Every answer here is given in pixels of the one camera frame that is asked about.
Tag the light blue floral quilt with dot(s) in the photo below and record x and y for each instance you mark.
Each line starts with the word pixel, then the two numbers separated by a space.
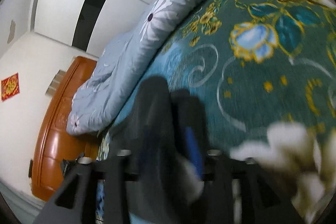
pixel 98 101

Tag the teal floral bed blanket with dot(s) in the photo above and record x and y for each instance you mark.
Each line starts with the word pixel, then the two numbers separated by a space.
pixel 264 71

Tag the black grey fleece hoodie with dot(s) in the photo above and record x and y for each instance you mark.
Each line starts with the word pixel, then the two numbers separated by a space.
pixel 178 186

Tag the red wall decoration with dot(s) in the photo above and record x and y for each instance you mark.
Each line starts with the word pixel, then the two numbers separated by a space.
pixel 10 87

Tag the orange wooden headboard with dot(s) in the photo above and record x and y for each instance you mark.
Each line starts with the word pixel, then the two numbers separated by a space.
pixel 53 143

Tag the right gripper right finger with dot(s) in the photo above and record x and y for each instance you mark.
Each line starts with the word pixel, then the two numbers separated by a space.
pixel 235 191

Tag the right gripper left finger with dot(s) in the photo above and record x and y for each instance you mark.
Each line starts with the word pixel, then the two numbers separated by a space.
pixel 129 177

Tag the wall switch panel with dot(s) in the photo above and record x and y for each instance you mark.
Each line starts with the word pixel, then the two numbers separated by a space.
pixel 53 86

